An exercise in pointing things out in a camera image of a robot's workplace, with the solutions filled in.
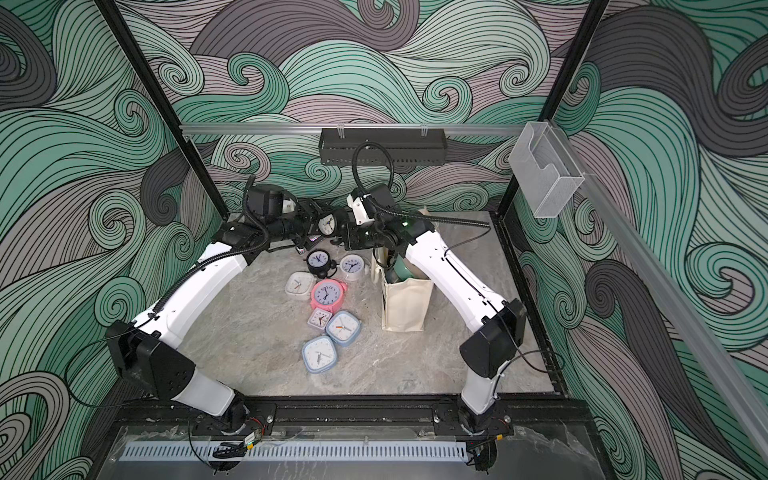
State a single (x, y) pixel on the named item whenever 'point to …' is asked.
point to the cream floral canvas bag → (405, 302)
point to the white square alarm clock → (299, 285)
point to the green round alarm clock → (399, 270)
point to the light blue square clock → (343, 328)
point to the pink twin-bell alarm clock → (328, 294)
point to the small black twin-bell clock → (319, 263)
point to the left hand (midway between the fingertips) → (334, 214)
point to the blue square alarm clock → (319, 354)
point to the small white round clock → (353, 267)
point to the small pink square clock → (320, 318)
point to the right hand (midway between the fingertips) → (339, 239)
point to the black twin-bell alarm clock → (328, 225)
